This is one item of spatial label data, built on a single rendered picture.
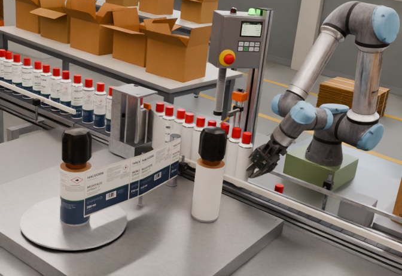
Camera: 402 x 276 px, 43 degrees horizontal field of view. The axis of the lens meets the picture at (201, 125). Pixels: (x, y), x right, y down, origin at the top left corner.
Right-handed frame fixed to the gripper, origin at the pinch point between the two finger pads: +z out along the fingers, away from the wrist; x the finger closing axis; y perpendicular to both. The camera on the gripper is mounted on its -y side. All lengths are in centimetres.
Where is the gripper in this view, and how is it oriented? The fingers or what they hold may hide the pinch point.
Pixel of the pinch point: (252, 174)
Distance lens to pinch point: 187.9
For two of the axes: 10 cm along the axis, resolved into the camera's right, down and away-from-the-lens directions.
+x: 6.5, 7.0, -2.9
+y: -5.9, 2.2, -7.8
